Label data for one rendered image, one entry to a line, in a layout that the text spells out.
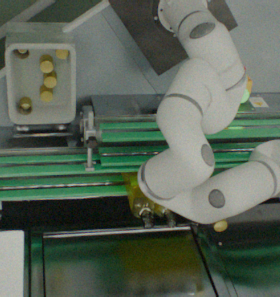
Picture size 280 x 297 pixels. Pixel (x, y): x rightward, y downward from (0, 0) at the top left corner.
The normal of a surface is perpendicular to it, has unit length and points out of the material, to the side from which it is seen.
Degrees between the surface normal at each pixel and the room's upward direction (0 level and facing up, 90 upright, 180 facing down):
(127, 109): 90
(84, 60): 0
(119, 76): 0
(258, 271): 90
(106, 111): 90
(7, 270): 90
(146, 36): 1
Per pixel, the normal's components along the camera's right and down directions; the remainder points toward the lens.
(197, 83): 0.33, -0.50
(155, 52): 0.17, 0.55
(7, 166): 0.07, -0.84
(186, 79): -0.19, -0.69
